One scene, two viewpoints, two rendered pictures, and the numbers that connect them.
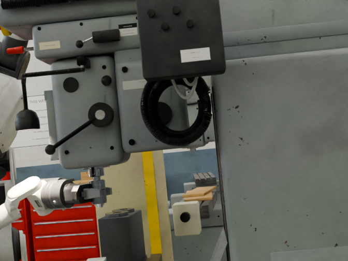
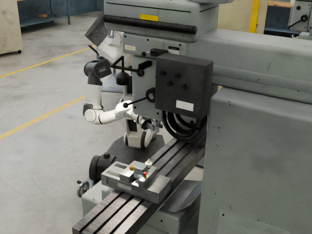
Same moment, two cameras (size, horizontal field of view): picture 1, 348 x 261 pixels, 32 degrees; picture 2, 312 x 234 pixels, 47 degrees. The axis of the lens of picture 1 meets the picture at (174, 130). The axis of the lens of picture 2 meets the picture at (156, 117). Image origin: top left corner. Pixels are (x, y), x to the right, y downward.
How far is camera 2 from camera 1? 0.95 m
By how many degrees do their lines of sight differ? 37
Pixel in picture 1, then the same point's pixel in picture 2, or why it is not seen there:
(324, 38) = (301, 92)
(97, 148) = (150, 111)
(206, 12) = (195, 82)
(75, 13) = (144, 32)
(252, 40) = (250, 79)
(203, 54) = (189, 107)
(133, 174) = not seen: hidden behind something
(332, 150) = (271, 173)
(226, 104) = (212, 124)
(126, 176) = not seen: hidden behind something
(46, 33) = (129, 40)
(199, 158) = not seen: outside the picture
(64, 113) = (135, 86)
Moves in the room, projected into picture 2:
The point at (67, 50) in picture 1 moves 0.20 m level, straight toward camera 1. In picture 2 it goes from (139, 53) to (122, 65)
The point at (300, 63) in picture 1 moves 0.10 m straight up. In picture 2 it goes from (265, 116) to (269, 91)
